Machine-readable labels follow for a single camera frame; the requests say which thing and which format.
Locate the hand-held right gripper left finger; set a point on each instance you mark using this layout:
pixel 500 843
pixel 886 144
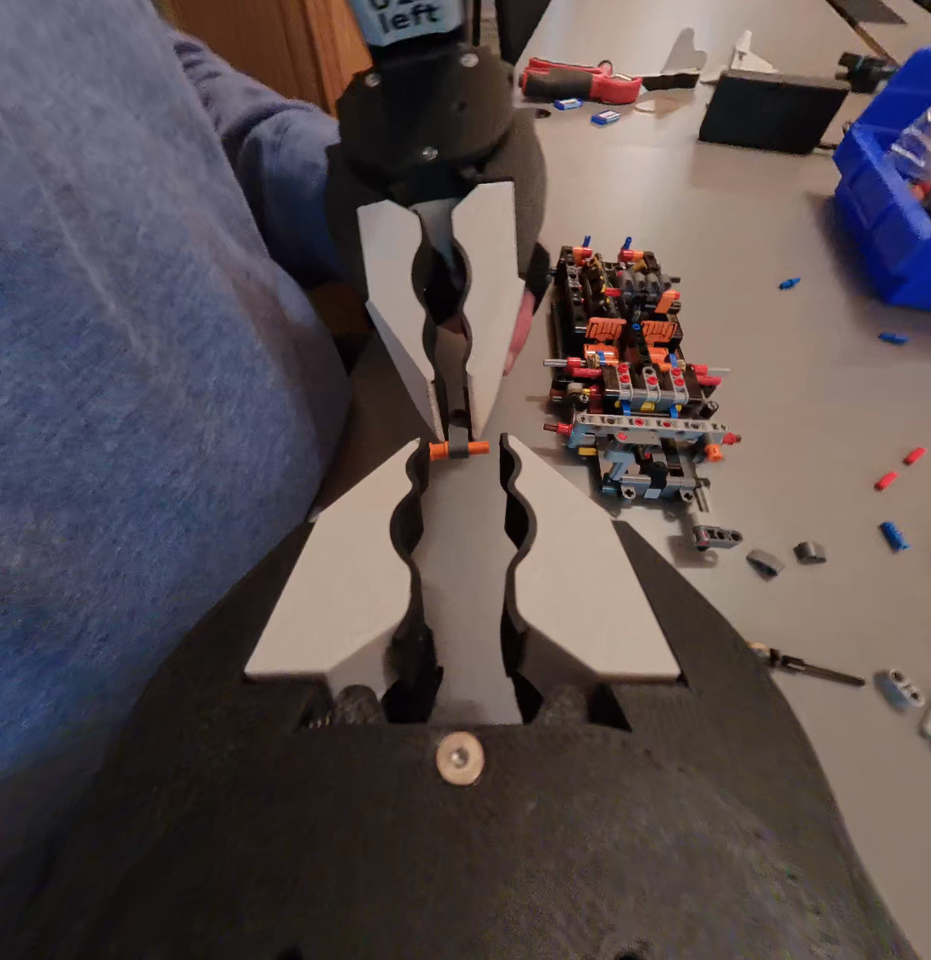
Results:
pixel 337 593

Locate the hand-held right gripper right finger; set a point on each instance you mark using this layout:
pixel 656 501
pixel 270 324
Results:
pixel 592 600

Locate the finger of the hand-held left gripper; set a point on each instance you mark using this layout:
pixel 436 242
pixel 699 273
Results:
pixel 494 270
pixel 389 278

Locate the multicoloured lego model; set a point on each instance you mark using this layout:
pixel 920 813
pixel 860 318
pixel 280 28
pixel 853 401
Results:
pixel 629 375

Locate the grey lego liftarm orange pin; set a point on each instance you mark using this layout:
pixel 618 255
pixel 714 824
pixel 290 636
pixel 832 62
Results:
pixel 457 450

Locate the person's left forearm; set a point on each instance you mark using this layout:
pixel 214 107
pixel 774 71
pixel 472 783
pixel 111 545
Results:
pixel 284 173

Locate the light grey curved lego piece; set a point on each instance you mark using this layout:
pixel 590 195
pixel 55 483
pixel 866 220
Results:
pixel 765 562

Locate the dark grey curved lego piece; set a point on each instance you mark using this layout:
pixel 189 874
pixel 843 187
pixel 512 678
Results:
pixel 809 553

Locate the black lego shaft piece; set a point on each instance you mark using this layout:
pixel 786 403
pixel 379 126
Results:
pixel 818 672

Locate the short thick blue lego pin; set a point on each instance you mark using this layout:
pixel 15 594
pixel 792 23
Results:
pixel 894 537

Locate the light grey two-hole lego connector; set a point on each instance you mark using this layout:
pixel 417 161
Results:
pixel 900 686

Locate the person's left hand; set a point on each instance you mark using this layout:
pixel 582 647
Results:
pixel 521 337

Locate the wooden cabinet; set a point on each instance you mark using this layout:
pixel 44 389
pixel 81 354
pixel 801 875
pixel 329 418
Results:
pixel 270 46

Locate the white fin-shaped part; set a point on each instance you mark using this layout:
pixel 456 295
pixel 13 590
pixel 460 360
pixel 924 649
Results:
pixel 746 54
pixel 686 57

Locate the person's blue sweater torso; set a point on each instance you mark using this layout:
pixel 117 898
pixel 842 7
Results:
pixel 135 375

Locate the flat black box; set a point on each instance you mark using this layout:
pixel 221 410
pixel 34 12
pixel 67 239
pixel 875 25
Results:
pixel 772 113

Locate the blue storage bin white label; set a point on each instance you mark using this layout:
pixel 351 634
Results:
pixel 877 225

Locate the small black device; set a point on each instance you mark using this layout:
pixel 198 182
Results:
pixel 866 68

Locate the clear plastic parts bag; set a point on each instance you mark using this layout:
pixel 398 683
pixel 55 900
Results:
pixel 923 149

